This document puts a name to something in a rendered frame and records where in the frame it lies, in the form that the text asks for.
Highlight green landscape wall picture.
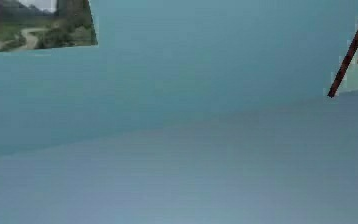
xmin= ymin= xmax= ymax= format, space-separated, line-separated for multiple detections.
xmin=0 ymin=0 xmax=99 ymax=54

